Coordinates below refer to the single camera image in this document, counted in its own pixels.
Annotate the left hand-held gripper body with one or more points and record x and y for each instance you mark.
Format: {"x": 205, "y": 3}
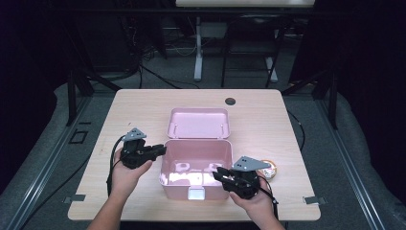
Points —
{"x": 134, "y": 155}

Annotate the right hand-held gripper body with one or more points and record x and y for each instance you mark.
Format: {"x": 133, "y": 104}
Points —
{"x": 247, "y": 185}

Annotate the small round tin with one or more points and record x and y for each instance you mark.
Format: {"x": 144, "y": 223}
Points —
{"x": 269, "y": 171}

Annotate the pink storage box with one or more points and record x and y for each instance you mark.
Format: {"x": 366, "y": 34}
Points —
{"x": 198, "y": 153}

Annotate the person's right hand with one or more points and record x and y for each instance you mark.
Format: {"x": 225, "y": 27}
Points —
{"x": 258, "y": 206}

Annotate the person's left hand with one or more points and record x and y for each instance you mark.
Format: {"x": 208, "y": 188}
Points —
{"x": 126, "y": 180}

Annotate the black metal stand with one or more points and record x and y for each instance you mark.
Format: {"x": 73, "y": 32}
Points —
{"x": 333, "y": 102}
{"x": 72, "y": 96}

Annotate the white desk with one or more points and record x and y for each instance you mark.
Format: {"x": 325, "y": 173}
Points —
{"x": 198, "y": 57}

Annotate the black chair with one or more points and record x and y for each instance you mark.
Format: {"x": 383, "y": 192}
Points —
{"x": 255, "y": 19}

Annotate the metal floor rail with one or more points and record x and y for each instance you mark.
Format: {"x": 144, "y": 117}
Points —
{"x": 48, "y": 163}
{"x": 351, "y": 166}

